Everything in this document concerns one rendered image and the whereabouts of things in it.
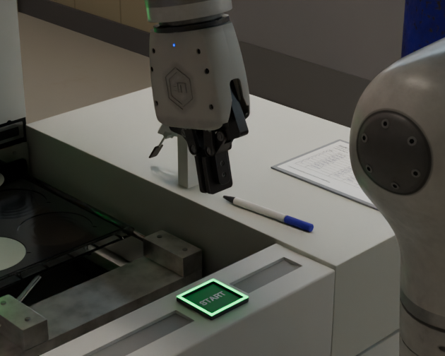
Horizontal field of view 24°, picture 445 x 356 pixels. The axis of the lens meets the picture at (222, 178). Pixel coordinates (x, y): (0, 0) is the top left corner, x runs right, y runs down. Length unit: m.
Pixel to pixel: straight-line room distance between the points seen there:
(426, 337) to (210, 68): 0.32
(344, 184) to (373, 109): 0.63
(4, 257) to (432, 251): 0.69
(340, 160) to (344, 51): 2.70
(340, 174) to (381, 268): 0.20
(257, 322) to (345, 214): 0.25
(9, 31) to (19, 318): 0.51
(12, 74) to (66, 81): 3.25
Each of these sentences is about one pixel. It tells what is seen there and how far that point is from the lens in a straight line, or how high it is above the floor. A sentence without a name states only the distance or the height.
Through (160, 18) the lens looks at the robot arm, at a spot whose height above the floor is 1.28.
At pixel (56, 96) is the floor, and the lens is 4.64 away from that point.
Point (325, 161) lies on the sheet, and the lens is 1.45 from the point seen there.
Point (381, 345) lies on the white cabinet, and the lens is 1.33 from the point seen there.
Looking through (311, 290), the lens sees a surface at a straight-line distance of 1.17.
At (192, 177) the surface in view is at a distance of 1.37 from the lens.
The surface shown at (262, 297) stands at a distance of 1.13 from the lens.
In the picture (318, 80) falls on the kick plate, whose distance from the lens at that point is 4.27.
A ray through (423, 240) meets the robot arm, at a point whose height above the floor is 1.16.
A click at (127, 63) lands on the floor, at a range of 5.06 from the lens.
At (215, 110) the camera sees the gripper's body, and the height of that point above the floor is 1.20.
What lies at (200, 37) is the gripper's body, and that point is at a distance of 0.98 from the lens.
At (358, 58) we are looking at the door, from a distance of 4.10.
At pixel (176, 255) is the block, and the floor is 0.91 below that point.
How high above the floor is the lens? 1.54
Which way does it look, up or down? 24 degrees down
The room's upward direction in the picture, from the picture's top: straight up
